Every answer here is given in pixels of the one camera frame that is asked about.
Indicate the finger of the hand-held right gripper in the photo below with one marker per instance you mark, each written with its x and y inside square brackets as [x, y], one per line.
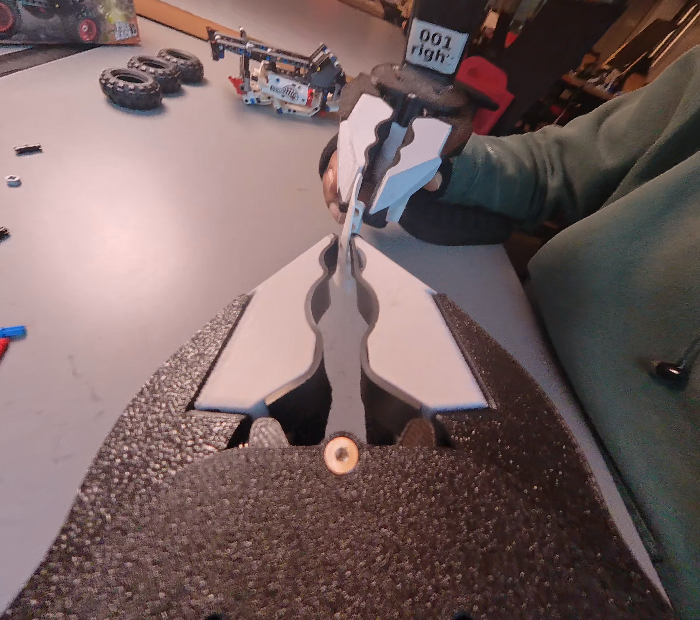
[421, 160]
[355, 139]

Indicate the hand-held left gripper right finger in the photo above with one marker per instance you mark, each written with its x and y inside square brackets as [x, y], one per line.
[421, 352]

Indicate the toy truck chassis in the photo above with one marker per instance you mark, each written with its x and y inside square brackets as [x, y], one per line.
[284, 78]

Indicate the grey desk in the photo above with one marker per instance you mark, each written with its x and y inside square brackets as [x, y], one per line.
[136, 248]

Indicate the person's right hand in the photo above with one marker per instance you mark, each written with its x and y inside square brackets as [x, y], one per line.
[332, 188]

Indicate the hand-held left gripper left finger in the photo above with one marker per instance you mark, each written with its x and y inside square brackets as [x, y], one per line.
[262, 352]

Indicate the pile of small toy parts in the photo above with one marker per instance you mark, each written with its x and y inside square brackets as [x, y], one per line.
[11, 331]

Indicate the wooden table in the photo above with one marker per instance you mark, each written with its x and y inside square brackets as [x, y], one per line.
[175, 16]

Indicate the white toy panel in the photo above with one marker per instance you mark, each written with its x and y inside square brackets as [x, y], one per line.
[345, 259]

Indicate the person's torso green sweatshirt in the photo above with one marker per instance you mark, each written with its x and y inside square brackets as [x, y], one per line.
[629, 330]

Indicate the black toy tyre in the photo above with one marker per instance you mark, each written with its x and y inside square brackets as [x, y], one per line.
[156, 73]
[183, 63]
[131, 89]

